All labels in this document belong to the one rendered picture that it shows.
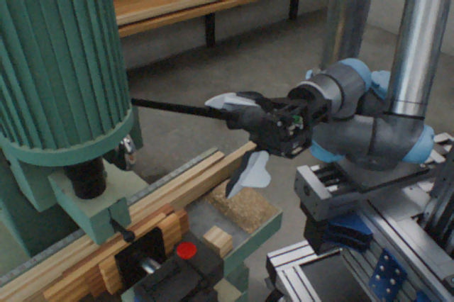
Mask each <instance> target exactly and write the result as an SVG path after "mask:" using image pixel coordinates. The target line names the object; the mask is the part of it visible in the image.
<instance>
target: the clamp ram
mask: <svg viewBox="0 0 454 302"><path fill-rule="evenodd" d="M114 259H115V261H116V266H117V268H118V273H119V276H120V279H121V283H122V286H123V287H124V288H125V289H126V290H129V289H130V288H131V287H132V286H135V285H136V284H137V283H138V282H139V281H141V280H142V279H143V278H144V277H145V276H147V275H149V274H150V273H151V272H154V271H155V270H156V269H159V268H160V265H161V264H163V263H164V262H166V261H167V258H166V252H165V244H164V238H163V233H162V229H161V228H159V227H158V226H155V227H154V228H153V229H151V230H150V231H147V233H146V234H144V235H143V236H141V237H140V238H138V239H137V240H135V241H133V242H132V243H131V244H129V246H127V247H125V248H123V249H122V250H121V251H119V252H118V253H116V254H115V255H114Z"/></svg>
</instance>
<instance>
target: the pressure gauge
mask: <svg viewBox="0 0 454 302"><path fill-rule="evenodd" d="M283 300H284V301H283ZM287 300H288V296H287V295H285V294H283V293H282V292H281V291H280V290H279V289H276V290H274V291H272V292H271V293H270V294H269V296H268V297H267V298H266V299H265V302H287Z"/></svg>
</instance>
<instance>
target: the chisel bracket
mask: <svg viewBox="0 0 454 302"><path fill-rule="evenodd" d="M104 178H105V182H106V185H107V187H106V189H105V192H104V193H103V194H102V195H100V196H98V197H96V198H92V199H80V198H78V197H76V195H75V193H74V189H73V187H72V183H71V180H70V179H68V178H67V177H66V175H65V173H64V171H63V168H61V169H59V170H57V171H56V172H53V173H52V174H50V175H48V179H49V181H50V185H51V187H52V190H53V192H54V195H55V196H56V199H57V202H58V203H59V204H60V205H61V206H62V207H63V209H64V210H65V211H66V212H67V213H69V215H70V216H71V217H72V218H73V220H74V221H75V222H76V223H77V224H78V225H80V227H81V228H82V229H83V231H84V232H85V233H86V234H87V235H88V236H89V237H90V238H91V239H92V240H93V241H94V242H95V243H96V244H97V245H99V244H101V243H102V242H104V241H106V240H108V239H109V238H110V237H112V236H113V235H114V234H115V233H117V232H119V231H118V230H117V229H115V228H114V227H113V226H112V225H111V224H110V222H109V221H110V220H111V219H112V218H114V219H115V220H117V221H118V222H119V223H120V224H121V225H122V226H123V227H124V228H125V227H127V226H129V225H130V224H131V223H132V220H131V215H130V211H129V207H128V204H127V201H126V196H125V195H124V194H123V193H122V192H121V190H120V189H117V188H116V187H115V186H114V185H113V184H112V183H111V182H110V181H109V180H108V179H107V178H106V177H104Z"/></svg>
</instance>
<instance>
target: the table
mask: <svg viewBox="0 0 454 302"><path fill-rule="evenodd" d="M231 177H233V176H231V175H230V176H228V177H226V179H224V180H223V181H221V182H220V183H218V184H217V185H215V186H214V187H211V189H210V190H208V191H207V192H206V193H204V194H202V195H201V196H199V197H198V198H196V200H194V201H192V202H191V203H189V204H188V205H186V206H185V207H184V208H183V209H184V210H185V211H186V212H187V213H188V221H189V229H188V230H187V232H185V233H184V234H182V238H183V237H185V236H187V235H188V234H190V233H192V234H194V235H195V236H196V237H197V238H199V239H200V240H201V242H203V236H204V235H205V234H206V233H207V232H209V230H210V229H211V228H213V227H214V226H216V227H218V228H220V229H221V230H222V231H224V232H225V233H227V234H229V235H230V236H231V237H233V247H232V248H231V249H230V250H229V251H228V252H227V253H226V254H225V255H224V256H223V257H222V259H224V278H225V277H226V276H227V274H228V273H230V272H231V271H233V270H234V269H235V268H236V267H237V266H238V265H239V264H240V263H241V262H243V261H244V260H245V259H246V258H247V257H249V256H250V255H251V254H252V253H253V252H254V251H256V249H257V248H259V246H261V245H263V244H264V243H265V242H266V240H268V239H269V238H270V237H271V236H272V235H274V234H275V233H276V232H277V231H278V230H279V229H280V228H281V222H282V216H283V210H281V208H279V207H277V206H276V205H274V204H273V203H270V202H269V201H268V200H267V199H266V200H267V202H268V203H269V204H270V205H273V206H274V207H275V208H277V210H278V212H276V213H275V214H274V215H273V216H270V217H269V218H268V219H267V220H266V221H265V222H264V223H263V224H262V225H260V226H259V227H258V228H256V229H255V231H254V232H253V233H251V234H249V233H247V232H246V231H245V230H244V229H243V228H241V227H240V226H239V225H237V224H236V223H234V222H233V221H232V220H230V218H228V217H227V216H225V215H224V214H223V213H221V212H220V211H218V210H217V208H215V207H214V206H212V205H211V204H209V203H208V202H207V201H205V200H204V199H203V197H204V196H205V195H207V194H209V193H210V192H211V191H213V190H214V189H215V188H216V187H217V186H218V185H219V184H221V183H223V182H225V181H227V180H229V179H230V178H231ZM174 255H175V254H174V250H172V251H171V252H168V253H167V255H166V258H167V260H168V259H170V258H171V257H173V256H174ZM126 291H127V290H126V289H125V288H124V287H123V288H121V289H119V290H118V291H117V292H116V293H114V294H111V293H110V292H109V291H108V290H105V291H104V292H103V293H101V294H99V295H98V296H96V297H94V296H93V294H92V293H91V292H89V293H88V294H86V295H85V296H83V297H81V298H80V299H79V300H78V301H77V302H123V300H122V297H121V296H122V295H123V293H125V292H126Z"/></svg>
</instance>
